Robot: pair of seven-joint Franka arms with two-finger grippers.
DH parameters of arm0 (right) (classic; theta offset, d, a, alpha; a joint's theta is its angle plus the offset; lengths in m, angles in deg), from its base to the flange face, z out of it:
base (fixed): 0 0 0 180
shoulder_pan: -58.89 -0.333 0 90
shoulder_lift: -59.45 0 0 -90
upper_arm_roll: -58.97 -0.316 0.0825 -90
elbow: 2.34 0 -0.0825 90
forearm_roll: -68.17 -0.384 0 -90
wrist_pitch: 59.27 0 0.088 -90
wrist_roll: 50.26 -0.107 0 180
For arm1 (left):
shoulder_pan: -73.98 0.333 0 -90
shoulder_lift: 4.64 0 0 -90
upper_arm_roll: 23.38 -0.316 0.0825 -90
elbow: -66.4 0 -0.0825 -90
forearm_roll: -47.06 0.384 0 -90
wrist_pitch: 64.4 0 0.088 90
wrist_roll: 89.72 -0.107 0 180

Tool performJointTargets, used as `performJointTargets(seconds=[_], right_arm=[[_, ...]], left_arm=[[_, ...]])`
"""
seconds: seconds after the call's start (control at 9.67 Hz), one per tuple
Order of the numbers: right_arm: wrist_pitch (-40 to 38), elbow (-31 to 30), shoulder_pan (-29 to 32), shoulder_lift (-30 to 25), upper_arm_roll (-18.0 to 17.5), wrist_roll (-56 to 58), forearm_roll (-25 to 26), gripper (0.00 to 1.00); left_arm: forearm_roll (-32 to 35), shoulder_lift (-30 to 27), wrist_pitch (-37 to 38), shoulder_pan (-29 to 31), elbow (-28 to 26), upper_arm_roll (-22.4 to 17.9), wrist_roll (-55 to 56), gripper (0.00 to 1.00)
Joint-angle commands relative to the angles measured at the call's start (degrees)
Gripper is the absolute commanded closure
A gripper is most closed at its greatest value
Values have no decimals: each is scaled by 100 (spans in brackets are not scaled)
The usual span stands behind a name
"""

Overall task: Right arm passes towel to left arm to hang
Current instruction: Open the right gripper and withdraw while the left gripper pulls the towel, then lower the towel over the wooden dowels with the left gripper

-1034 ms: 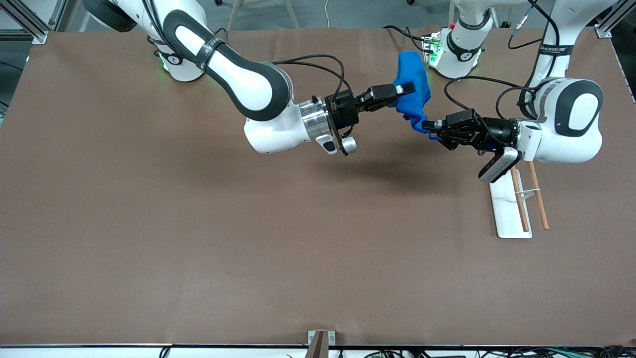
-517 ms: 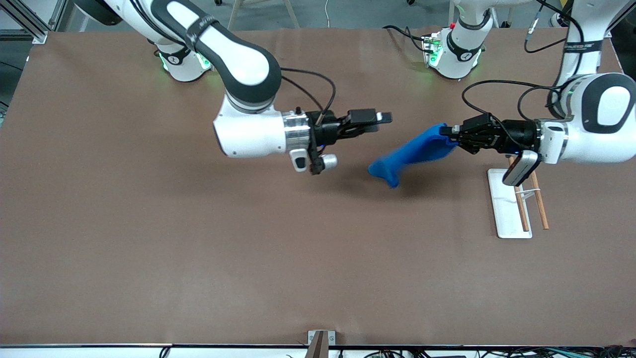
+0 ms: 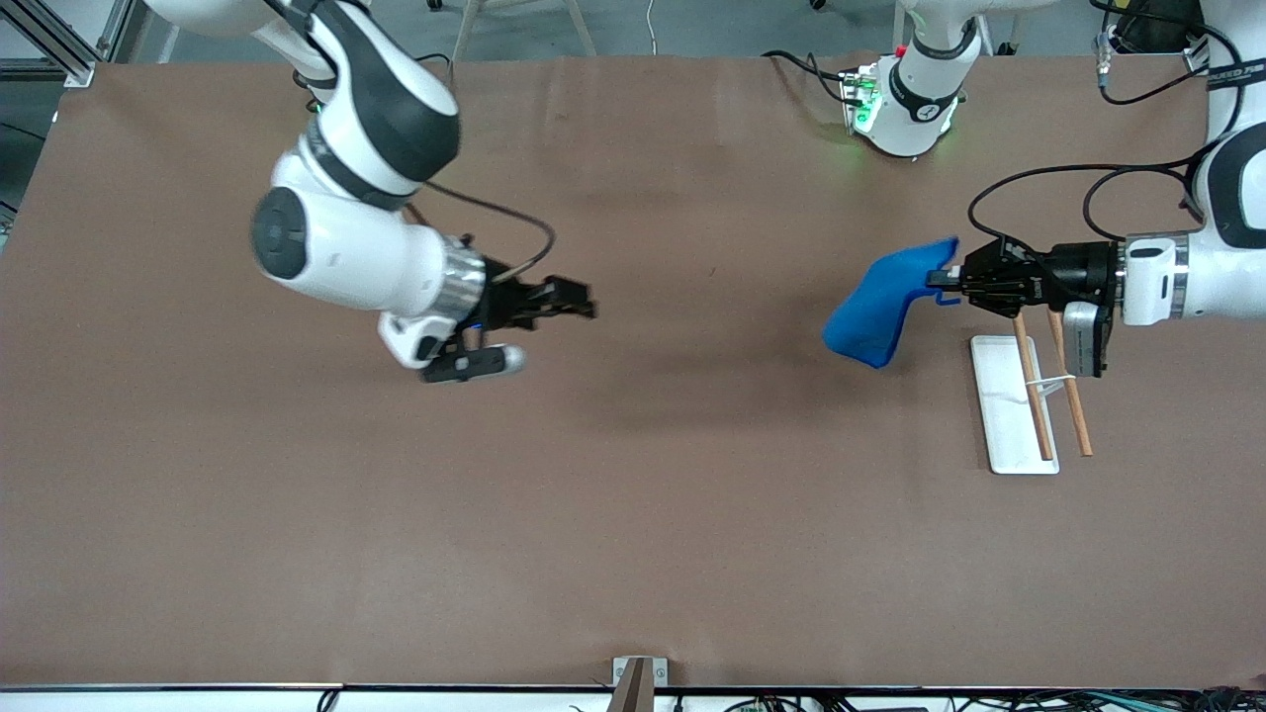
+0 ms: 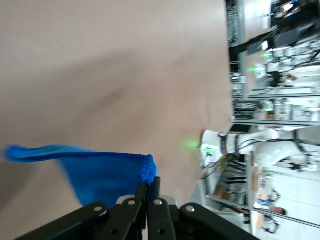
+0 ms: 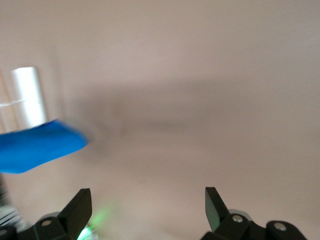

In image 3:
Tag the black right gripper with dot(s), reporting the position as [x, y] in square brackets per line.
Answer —
[507, 300]

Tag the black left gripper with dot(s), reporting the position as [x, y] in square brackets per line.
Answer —
[1074, 269]

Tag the blue cloth towel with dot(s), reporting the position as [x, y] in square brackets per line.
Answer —
[880, 307]

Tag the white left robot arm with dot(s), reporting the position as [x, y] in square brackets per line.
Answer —
[1217, 267]

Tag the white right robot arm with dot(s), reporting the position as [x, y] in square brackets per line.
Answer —
[346, 247]

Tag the wooden rack rod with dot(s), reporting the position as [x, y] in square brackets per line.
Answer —
[1078, 415]
[1036, 396]

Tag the white rack base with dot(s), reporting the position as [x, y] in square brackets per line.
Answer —
[1001, 405]

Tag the wooden stand leg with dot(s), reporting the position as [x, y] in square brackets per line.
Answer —
[470, 30]
[582, 30]

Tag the black fabric bag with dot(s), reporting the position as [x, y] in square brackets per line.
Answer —
[1157, 30]

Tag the grey metal table bracket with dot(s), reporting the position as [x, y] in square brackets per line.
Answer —
[638, 682]

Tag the aluminium frame post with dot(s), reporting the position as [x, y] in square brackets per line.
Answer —
[59, 61]

